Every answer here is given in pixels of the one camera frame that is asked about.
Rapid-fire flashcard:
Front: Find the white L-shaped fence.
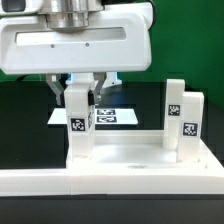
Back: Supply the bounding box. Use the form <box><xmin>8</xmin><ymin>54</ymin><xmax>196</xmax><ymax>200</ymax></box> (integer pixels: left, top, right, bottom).
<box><xmin>0</xmin><ymin>169</ymin><xmax>224</xmax><ymax>197</ymax></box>

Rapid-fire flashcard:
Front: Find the fiducial marker sheet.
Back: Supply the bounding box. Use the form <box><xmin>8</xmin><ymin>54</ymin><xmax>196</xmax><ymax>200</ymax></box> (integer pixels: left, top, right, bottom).
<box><xmin>48</xmin><ymin>108</ymin><xmax>138</xmax><ymax>125</ymax></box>

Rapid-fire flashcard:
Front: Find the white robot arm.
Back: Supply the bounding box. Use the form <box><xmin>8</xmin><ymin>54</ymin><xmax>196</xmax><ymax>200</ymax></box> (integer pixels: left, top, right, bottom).
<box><xmin>0</xmin><ymin>0</ymin><xmax>155</xmax><ymax>75</ymax></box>

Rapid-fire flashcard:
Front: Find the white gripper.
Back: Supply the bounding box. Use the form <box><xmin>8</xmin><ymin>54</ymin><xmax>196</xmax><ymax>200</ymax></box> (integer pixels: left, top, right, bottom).
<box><xmin>0</xmin><ymin>0</ymin><xmax>153</xmax><ymax>106</ymax></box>

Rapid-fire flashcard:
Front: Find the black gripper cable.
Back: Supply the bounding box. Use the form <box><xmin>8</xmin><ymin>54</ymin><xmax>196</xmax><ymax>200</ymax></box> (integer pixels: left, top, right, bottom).
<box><xmin>99</xmin><ymin>0</ymin><xmax>158</xmax><ymax>31</ymax></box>

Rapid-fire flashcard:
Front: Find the white desk top tray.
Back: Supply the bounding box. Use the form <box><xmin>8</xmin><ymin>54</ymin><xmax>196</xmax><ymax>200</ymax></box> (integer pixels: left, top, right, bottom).
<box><xmin>66</xmin><ymin>130</ymin><xmax>224</xmax><ymax>171</ymax></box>

